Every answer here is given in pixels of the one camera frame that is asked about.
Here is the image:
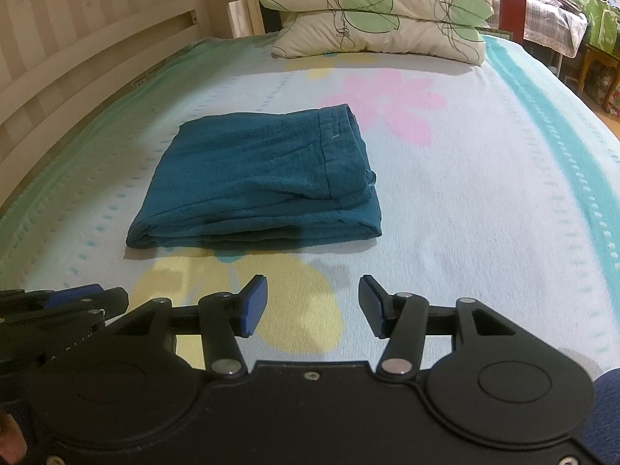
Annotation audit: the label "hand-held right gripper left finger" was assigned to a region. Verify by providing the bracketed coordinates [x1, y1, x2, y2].
[104, 275, 269, 377]

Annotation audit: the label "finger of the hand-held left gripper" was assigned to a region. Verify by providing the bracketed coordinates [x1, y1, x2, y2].
[0, 307, 106, 354]
[0, 284, 129, 321]

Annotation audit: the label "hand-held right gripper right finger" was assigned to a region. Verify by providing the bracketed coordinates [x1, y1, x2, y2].
[358, 275, 517, 377]

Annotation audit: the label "teal pants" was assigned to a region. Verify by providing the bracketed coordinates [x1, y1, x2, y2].
[125, 102, 383, 251]

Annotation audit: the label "person's left hand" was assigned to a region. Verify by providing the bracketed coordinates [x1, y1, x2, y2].
[0, 412, 28, 465]

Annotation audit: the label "flower print blanket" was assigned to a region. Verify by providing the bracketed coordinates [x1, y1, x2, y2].
[0, 29, 620, 379]

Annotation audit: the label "person's blue trouser leg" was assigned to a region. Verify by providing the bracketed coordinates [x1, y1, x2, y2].
[582, 367, 620, 465]

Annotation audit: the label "brown wooden headboard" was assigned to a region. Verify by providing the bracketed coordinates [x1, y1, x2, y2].
[500, 0, 528, 45]

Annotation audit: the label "brown wooden table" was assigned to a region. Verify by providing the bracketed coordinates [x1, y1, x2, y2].
[575, 43, 620, 118]

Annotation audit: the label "plaid bed sheet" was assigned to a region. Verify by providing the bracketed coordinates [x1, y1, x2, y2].
[524, 0, 590, 58]

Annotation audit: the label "green patterned bag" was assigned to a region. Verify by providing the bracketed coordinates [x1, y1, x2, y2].
[570, 0, 620, 55]

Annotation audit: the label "pale wooden bed frame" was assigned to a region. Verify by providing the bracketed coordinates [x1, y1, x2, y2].
[0, 0, 265, 216]

